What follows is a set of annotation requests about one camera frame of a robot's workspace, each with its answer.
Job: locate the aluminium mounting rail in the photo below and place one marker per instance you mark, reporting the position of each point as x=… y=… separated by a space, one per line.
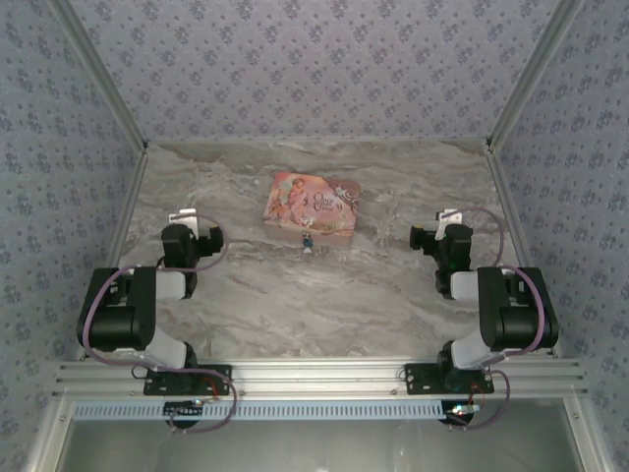
x=314 y=378

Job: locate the aluminium frame post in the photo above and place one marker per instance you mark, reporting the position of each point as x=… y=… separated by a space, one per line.
x=532 y=74
x=104 y=74
x=44 y=442
x=589 y=442

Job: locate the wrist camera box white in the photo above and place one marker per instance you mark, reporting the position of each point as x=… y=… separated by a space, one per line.
x=187 y=217
x=448 y=221

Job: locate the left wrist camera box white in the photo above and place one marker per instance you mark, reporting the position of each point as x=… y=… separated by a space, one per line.
x=187 y=217

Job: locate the pink printed wooden box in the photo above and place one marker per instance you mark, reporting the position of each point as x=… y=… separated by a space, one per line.
x=314 y=201

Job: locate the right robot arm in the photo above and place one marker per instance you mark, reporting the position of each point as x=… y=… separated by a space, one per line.
x=516 y=319

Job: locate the aluminium table side rail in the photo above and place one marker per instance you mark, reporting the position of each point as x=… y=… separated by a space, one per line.
x=525 y=246
x=117 y=246

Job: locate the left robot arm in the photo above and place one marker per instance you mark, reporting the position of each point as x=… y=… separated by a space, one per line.
x=113 y=324

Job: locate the grey metal shelf panel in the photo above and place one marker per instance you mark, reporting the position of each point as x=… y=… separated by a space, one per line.
x=314 y=447

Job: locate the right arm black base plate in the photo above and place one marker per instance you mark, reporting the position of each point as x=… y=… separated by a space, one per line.
x=417 y=384

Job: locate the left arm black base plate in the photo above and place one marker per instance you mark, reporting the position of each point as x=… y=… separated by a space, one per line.
x=157 y=386

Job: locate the small blue padlock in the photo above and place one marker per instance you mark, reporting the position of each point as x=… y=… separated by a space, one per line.
x=307 y=240

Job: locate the aluminium lower frame post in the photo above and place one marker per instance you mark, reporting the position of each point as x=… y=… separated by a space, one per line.
x=44 y=442
x=589 y=442

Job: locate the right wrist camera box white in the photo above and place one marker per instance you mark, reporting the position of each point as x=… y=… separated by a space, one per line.
x=448 y=221

